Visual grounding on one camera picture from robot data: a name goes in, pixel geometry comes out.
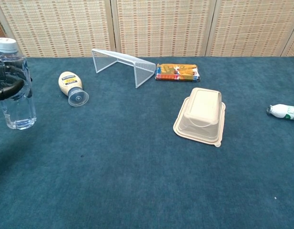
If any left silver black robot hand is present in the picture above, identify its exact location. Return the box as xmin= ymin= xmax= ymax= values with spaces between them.
xmin=0 ymin=58 xmax=33 ymax=102

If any transparent water bottle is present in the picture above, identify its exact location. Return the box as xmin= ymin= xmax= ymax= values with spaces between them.
xmin=0 ymin=37 xmax=37 ymax=131

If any mayonnaise squeeze bottle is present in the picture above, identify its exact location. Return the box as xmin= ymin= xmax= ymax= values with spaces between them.
xmin=58 ymin=71 xmax=90 ymax=107

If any small white yogurt bottle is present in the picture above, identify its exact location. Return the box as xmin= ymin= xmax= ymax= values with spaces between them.
xmin=266 ymin=104 xmax=294 ymax=121

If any woven bamboo folding screen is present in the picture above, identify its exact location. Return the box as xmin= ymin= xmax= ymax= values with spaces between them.
xmin=0 ymin=0 xmax=294 ymax=58

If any blue felt table mat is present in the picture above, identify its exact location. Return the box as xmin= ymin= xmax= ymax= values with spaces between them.
xmin=0 ymin=56 xmax=294 ymax=229

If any orange snack package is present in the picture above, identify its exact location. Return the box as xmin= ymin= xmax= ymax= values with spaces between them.
xmin=155 ymin=63 xmax=201 ymax=83

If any beige takeout food container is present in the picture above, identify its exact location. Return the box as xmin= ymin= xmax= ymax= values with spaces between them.
xmin=172 ymin=87 xmax=227 ymax=147

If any white wire mesh shelf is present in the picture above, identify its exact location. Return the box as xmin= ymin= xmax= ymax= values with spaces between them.
xmin=91 ymin=48 xmax=157 ymax=89

